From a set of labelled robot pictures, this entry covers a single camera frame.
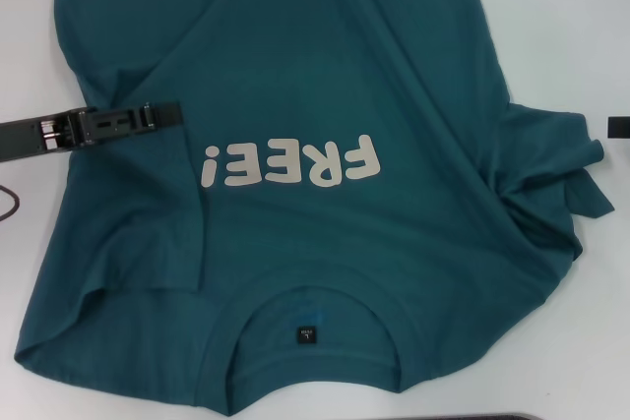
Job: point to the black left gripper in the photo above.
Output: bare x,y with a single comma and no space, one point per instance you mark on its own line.
24,137

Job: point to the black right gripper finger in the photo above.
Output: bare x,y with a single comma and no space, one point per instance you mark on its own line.
620,127

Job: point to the teal FREE print T-shirt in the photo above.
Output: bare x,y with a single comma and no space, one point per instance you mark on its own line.
315,71

